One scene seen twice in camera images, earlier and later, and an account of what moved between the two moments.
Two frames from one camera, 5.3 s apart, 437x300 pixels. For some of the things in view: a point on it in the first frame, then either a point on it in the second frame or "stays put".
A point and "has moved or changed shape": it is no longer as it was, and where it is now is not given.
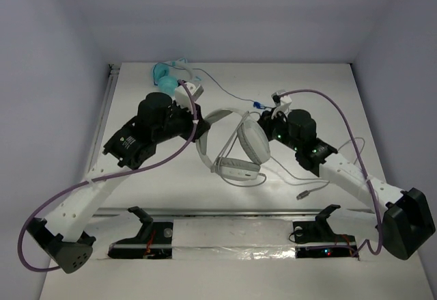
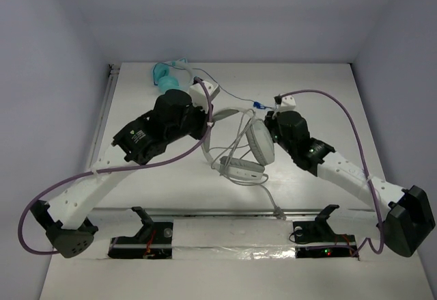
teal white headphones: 162,78 stays put
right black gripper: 267,121 stays put
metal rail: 230,212 stays put
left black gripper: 199,128 stays put
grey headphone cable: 299,197 → 220,163
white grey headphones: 255,143 has moved or changed shape
